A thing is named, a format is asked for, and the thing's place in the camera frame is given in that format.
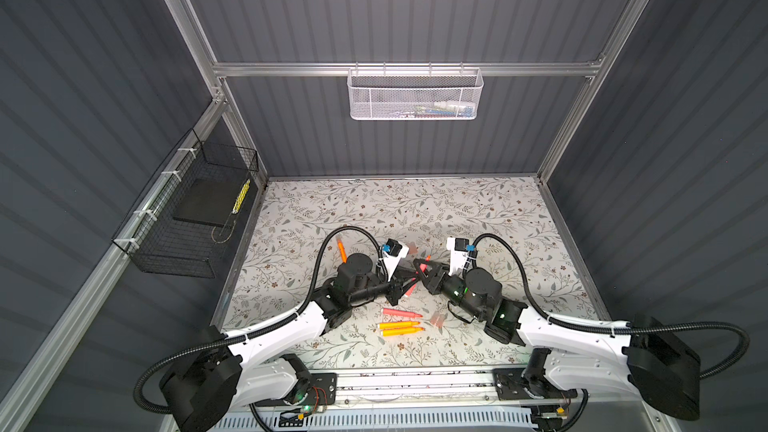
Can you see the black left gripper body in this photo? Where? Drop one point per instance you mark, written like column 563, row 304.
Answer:
column 392, row 293

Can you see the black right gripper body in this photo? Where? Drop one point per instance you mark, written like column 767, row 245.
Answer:
column 436, row 286

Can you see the orange highlighter pen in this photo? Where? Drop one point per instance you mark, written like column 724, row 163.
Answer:
column 398, row 325
column 342, row 250

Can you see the pink highlighter pen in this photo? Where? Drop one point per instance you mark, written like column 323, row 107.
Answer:
column 419, row 272

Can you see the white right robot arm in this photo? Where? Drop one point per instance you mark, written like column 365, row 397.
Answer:
column 659, row 367

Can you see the red-pink highlighter pen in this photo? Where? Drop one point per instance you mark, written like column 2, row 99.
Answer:
column 400, row 313

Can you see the clear pen cap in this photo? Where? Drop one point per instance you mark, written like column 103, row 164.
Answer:
column 438, row 320

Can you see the yellow highlighter pen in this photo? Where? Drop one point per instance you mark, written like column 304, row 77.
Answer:
column 401, row 331

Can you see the items in white basket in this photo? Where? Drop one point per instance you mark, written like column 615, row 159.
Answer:
column 441, row 109

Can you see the yellow highlighter in basket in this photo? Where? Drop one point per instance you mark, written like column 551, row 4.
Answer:
column 242, row 194

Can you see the black pad in basket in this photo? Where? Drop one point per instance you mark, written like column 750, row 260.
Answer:
column 207, row 202

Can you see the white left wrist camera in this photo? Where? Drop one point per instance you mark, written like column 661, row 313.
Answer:
column 393, row 251

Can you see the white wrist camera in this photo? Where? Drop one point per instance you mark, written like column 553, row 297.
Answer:
column 463, row 255
column 393, row 251

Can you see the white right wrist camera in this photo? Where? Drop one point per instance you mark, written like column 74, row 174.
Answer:
column 463, row 255

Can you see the white wire mesh basket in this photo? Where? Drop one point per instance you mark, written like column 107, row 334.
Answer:
column 373, row 94

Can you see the black wire mesh basket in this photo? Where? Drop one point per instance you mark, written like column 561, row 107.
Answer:
column 157, row 244

